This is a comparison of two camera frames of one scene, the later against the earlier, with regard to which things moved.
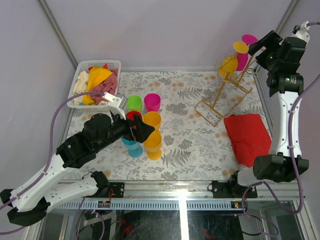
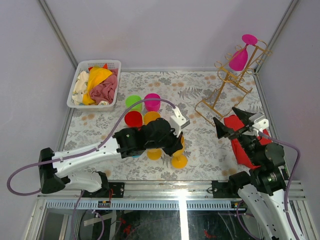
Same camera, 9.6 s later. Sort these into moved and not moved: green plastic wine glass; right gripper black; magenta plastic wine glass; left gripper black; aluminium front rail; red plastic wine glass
Moved: left gripper black; right gripper black
Not moved: magenta plastic wine glass; aluminium front rail; green plastic wine glass; red plastic wine glass
